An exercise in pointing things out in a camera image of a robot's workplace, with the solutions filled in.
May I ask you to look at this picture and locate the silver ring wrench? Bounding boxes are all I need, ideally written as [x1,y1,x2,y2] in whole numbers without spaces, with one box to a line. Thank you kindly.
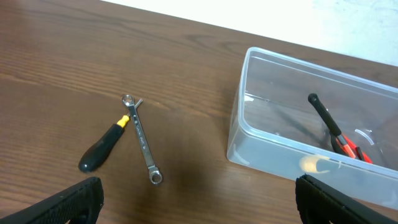
[122,95,163,185]

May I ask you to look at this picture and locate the yellow black stubby screwdriver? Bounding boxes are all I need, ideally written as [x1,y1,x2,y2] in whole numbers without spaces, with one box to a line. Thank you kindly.
[298,155,330,174]

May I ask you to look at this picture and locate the clear plastic container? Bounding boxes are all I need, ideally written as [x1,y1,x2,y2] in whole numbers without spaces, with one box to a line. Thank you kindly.
[226,47,397,209]

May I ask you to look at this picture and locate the black handled hammer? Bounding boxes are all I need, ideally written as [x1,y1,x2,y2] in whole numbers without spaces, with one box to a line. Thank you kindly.
[308,93,357,159]

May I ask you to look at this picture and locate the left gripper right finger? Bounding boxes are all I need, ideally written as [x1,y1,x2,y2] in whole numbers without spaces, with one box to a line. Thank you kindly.
[295,174,397,224]

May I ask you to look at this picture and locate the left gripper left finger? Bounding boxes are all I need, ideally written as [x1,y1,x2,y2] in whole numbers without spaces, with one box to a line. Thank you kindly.
[1,177,104,224]

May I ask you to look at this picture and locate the red handled pliers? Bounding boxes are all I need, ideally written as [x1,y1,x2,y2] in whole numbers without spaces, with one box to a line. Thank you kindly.
[329,133,373,164]

